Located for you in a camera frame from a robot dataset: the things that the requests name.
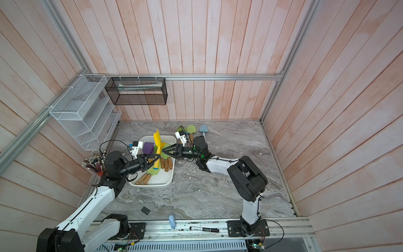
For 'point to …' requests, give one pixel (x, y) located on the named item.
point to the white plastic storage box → (160, 173)
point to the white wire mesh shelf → (90, 118)
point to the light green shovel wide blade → (165, 155)
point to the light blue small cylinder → (172, 221)
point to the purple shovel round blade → (144, 179)
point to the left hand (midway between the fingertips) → (160, 159)
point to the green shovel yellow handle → (179, 128)
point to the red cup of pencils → (95, 161)
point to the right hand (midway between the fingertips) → (164, 153)
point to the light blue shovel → (203, 128)
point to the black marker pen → (213, 230)
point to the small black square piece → (145, 210)
